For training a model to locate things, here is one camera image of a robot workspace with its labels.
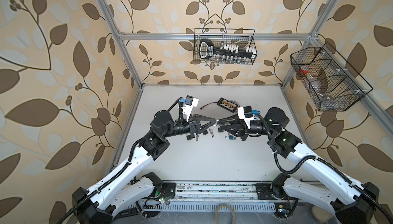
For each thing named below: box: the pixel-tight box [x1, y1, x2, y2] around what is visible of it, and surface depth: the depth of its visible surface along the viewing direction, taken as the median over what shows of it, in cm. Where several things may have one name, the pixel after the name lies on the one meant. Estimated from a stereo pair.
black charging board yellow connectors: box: [216, 97, 238, 114], surface depth 110 cm
